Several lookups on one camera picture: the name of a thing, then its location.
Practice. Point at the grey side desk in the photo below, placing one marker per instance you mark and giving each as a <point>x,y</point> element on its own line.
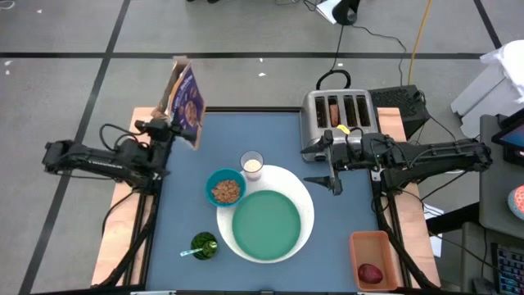
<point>497,196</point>

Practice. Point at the black electronics box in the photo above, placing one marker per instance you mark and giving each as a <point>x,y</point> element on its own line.
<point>397,102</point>

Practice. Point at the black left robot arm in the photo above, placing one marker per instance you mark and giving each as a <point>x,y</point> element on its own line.
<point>94,157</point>

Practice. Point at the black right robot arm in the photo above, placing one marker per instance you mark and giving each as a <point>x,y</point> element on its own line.
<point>442,157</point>

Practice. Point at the round white woven placemat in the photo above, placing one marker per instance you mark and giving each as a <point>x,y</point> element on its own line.
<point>286,180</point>

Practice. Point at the dark red apple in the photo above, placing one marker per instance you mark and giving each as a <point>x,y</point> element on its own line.
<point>370,273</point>

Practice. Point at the teal plate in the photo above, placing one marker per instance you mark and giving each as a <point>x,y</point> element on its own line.
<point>266,225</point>

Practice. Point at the orange teal patterned ball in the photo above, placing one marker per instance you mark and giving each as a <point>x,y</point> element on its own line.
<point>519,202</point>

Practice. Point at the teal bowl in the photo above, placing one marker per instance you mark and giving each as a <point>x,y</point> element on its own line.
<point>225,174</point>

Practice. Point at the white box pile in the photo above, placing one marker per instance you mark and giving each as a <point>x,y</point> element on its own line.
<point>491,94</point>

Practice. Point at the black round floor device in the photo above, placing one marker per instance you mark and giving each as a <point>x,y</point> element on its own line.
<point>346,12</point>

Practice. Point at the purple cereal box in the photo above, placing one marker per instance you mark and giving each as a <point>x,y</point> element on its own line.
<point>186,98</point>

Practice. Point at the backlit black keyboard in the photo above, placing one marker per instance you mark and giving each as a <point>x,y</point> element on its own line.
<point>511,268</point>

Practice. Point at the clear drinking glass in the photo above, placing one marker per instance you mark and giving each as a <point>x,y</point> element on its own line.
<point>251,177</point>

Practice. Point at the brown cereal heap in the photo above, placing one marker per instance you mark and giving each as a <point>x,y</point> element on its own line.
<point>226,191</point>

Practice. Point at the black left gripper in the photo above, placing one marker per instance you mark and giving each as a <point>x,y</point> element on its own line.
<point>157,129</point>

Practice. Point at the white milk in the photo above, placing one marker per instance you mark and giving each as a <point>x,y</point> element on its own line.
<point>252,165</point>

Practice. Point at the black tablet screen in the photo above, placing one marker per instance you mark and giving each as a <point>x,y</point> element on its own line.
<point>513,137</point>

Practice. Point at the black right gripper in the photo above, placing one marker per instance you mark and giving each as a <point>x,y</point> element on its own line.
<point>356,151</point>

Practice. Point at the green ribbed glass cup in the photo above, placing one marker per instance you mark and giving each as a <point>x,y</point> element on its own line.
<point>202,237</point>

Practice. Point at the orange plastic bin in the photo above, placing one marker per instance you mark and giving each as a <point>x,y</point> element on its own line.
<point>370,250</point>

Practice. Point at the silver four-slot toaster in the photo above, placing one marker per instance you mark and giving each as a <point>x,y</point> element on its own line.
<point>308,114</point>

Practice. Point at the white paper sheet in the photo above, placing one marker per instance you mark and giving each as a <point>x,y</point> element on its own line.
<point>325,8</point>

